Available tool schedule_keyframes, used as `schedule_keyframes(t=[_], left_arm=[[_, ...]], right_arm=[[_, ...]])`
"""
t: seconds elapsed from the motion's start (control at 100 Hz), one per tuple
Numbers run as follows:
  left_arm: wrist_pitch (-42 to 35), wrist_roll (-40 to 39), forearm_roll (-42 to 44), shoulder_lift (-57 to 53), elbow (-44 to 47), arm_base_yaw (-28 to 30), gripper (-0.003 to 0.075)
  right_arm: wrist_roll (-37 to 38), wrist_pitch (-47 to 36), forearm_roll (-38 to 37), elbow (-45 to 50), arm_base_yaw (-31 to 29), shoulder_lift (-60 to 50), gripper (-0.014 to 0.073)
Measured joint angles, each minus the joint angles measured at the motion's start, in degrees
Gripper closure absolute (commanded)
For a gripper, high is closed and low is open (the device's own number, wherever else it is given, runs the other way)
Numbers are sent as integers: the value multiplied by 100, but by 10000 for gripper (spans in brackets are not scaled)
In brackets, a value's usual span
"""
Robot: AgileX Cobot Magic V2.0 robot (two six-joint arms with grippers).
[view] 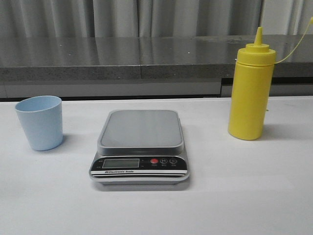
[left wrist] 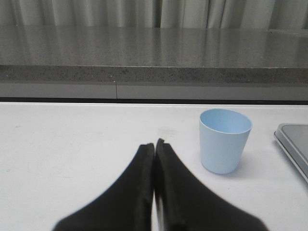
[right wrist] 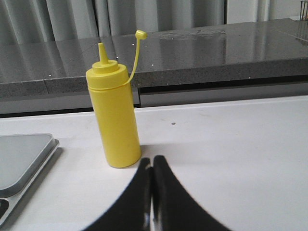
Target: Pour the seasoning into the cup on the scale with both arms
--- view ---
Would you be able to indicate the yellow squeeze bottle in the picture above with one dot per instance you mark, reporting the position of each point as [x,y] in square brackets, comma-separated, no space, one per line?
[251,86]

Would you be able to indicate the light blue plastic cup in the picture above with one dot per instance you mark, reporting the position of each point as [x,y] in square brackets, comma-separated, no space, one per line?
[41,120]

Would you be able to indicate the silver electronic kitchen scale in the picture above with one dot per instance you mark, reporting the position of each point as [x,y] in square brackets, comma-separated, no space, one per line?
[140,147]

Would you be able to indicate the grey stone counter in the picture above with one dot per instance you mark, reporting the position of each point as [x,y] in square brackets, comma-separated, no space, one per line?
[119,68]

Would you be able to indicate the grey curtain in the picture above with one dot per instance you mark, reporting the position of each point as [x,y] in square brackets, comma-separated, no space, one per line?
[152,18]

